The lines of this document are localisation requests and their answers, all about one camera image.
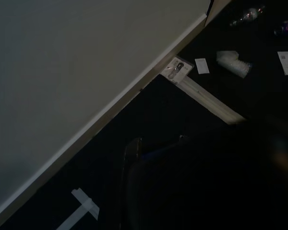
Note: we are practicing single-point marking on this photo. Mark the white tape strips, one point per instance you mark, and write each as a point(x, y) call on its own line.
point(86, 206)

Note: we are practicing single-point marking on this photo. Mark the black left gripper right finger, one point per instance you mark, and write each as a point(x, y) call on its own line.
point(192, 179)

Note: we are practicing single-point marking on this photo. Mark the dark purple wrapper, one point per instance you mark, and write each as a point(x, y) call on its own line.
point(286, 27)

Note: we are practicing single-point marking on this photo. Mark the clear plastic bottle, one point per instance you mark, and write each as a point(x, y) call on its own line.
point(248, 14)

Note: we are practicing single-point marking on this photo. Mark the dark blue carpet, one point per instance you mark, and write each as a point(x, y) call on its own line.
point(158, 107)

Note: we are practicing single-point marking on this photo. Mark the blister pack with black device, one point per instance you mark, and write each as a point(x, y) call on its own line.
point(177, 70)

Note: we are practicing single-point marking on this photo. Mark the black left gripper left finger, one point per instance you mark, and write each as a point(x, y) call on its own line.
point(132, 167)

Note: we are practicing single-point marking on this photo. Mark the small white paper card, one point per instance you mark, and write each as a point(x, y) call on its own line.
point(202, 66)

